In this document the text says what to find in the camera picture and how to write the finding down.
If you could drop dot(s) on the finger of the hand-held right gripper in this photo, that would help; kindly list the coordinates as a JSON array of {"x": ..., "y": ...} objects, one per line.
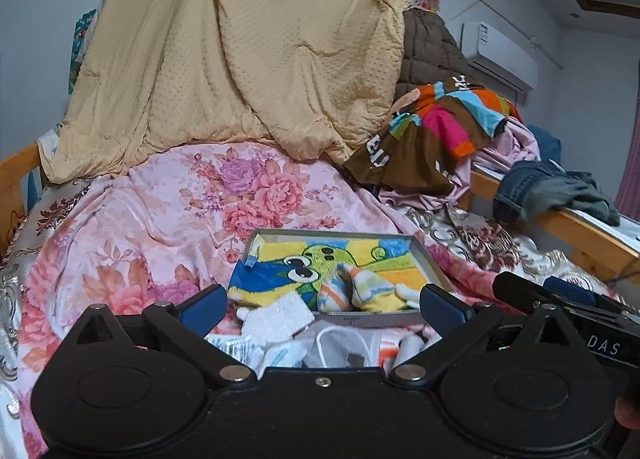
[
  {"x": 520, "y": 294},
  {"x": 570, "y": 291}
]

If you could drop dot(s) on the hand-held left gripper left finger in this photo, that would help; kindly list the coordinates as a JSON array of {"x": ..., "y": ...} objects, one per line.
[{"x": 202, "y": 310}]

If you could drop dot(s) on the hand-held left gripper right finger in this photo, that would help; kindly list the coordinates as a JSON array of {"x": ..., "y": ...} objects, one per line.
[{"x": 442, "y": 310}]

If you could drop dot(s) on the grey metal tray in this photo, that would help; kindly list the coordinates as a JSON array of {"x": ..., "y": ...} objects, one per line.
[{"x": 360, "y": 320}]

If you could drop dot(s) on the tissue packet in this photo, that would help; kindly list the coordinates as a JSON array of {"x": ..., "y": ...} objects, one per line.
[{"x": 287, "y": 354}]

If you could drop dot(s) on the white orange box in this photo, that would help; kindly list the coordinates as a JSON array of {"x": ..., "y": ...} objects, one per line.
[{"x": 387, "y": 351}]

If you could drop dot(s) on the striped baby sock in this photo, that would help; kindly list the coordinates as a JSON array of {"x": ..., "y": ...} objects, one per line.
[
  {"x": 375, "y": 294},
  {"x": 332, "y": 296}
]

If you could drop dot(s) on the white textured pad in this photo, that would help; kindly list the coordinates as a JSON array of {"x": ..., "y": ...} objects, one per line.
[{"x": 275, "y": 321}]

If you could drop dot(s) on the grey green garment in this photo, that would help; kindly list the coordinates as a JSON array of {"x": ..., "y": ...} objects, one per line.
[{"x": 585, "y": 194}]

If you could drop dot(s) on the pink floral quilt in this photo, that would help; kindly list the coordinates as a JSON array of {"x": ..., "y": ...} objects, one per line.
[{"x": 150, "y": 219}]

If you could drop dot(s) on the cartoon printed towel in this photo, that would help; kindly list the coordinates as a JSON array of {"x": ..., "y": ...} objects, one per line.
[{"x": 300, "y": 264}]

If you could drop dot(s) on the grey face mask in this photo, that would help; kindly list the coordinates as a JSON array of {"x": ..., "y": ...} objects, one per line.
[{"x": 340, "y": 349}]

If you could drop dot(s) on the blue jeans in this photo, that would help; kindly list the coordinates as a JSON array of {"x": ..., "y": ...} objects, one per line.
[{"x": 525, "y": 184}]

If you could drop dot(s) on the pink curtain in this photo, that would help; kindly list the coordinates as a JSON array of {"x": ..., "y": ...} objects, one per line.
[{"x": 630, "y": 179}]

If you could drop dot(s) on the dark blue cloth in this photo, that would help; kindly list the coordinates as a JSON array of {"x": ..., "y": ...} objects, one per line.
[{"x": 545, "y": 141}]

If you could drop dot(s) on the colourful striped brown garment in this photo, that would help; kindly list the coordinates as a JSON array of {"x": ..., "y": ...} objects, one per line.
[{"x": 440, "y": 124}]

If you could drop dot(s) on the white air conditioner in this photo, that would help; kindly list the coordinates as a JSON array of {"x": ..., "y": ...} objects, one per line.
[{"x": 500, "y": 54}]

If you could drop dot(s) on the yellow dotted blanket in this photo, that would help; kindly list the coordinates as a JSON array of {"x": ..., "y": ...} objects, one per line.
[{"x": 225, "y": 64}]

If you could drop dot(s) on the brown quilted blanket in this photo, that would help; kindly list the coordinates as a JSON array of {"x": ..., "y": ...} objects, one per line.
[{"x": 430, "y": 49}]

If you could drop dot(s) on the teal wall poster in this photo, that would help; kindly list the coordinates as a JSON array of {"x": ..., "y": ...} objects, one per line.
[{"x": 82, "y": 39}]

